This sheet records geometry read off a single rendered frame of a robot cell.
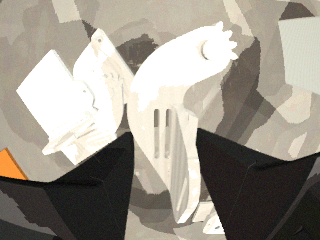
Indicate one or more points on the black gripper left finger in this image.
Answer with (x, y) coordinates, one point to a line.
(89, 202)

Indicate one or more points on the orange flat rectangular plate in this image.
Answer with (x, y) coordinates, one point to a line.
(9, 167)

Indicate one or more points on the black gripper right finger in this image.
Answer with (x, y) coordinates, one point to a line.
(253, 193)

